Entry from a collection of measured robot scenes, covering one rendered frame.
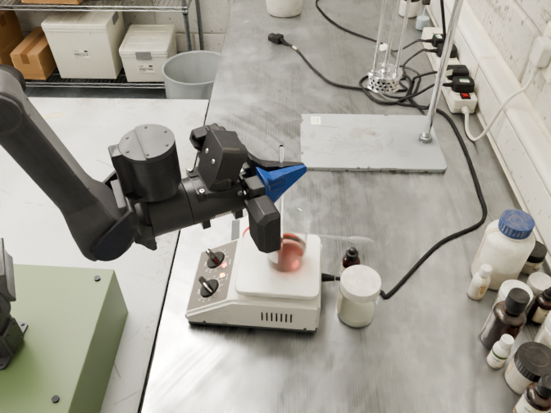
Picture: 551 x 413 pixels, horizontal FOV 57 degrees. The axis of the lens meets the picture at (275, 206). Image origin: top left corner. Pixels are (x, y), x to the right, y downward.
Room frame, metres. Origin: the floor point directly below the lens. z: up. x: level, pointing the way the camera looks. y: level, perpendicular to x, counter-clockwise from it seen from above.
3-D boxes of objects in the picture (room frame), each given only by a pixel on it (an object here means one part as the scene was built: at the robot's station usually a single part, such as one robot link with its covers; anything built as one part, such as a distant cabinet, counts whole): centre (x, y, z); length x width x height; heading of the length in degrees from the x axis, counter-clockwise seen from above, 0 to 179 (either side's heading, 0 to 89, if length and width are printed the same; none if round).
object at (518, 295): (0.42, -0.33, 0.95); 0.04 x 0.04 x 0.11
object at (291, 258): (0.50, -0.02, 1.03); 0.07 x 0.06 x 0.08; 0
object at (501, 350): (0.38, -0.31, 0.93); 0.02 x 0.02 x 0.06
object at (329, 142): (0.91, -0.20, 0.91); 0.30 x 0.20 x 0.01; 88
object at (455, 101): (1.22, -0.45, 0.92); 0.40 x 0.06 x 0.04; 178
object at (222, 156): (0.46, 0.07, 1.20); 0.07 x 0.06 x 0.07; 25
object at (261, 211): (0.46, 0.07, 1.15); 0.19 x 0.08 x 0.06; 24
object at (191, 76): (2.16, 0.36, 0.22); 0.33 x 0.33 x 0.41
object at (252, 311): (0.49, 0.02, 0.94); 0.22 x 0.13 x 0.08; 85
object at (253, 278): (0.49, -0.01, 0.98); 0.12 x 0.12 x 0.01; 85
